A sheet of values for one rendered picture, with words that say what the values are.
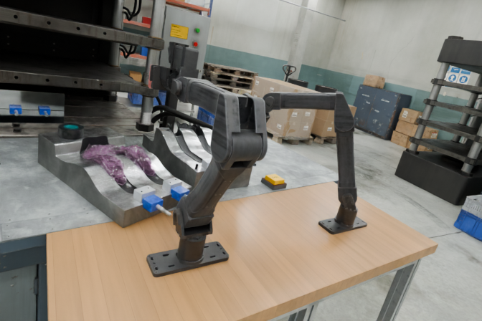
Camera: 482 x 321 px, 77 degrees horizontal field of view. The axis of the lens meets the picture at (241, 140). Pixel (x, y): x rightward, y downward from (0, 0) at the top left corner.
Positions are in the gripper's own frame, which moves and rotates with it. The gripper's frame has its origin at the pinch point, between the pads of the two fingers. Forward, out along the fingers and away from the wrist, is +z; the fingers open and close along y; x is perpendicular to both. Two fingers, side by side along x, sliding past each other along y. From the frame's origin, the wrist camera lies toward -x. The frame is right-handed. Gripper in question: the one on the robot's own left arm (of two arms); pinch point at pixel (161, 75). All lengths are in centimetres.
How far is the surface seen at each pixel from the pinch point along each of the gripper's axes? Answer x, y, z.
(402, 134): 87, -656, 263
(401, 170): 105, -418, 124
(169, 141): 28.1, -13.1, 19.0
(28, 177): 39, 34, 14
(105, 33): -9, 5, 74
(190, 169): 31.5, -13.7, -2.6
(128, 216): 36.9, 11.3, -20.1
